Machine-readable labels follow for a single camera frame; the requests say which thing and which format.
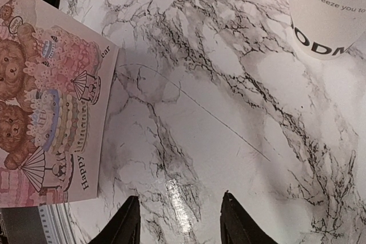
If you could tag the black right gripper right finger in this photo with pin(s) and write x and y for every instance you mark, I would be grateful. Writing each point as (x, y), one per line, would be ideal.
(237, 226)

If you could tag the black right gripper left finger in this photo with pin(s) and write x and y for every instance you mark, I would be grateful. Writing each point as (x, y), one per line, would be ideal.
(125, 225)

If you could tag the white paper bag pink handles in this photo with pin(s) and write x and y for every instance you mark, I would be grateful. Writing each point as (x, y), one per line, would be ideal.
(56, 76)

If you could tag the stack of white paper cups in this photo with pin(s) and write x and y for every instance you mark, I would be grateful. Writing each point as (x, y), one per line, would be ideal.
(326, 29)

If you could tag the front aluminium rail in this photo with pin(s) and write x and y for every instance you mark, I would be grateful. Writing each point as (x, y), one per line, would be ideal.
(43, 224)

